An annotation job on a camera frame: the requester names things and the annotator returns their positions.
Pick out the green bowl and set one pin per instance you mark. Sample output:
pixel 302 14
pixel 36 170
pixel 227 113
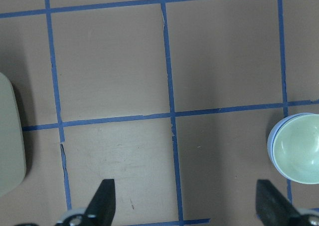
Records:
pixel 296 149

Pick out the clear plastic lidded container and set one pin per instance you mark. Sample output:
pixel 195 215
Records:
pixel 12 150

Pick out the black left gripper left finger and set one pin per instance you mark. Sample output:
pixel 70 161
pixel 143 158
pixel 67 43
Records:
pixel 99 212

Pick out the blue bowl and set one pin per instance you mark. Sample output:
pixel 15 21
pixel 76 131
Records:
pixel 272 136

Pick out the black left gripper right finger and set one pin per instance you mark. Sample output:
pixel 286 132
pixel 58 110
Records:
pixel 273 209

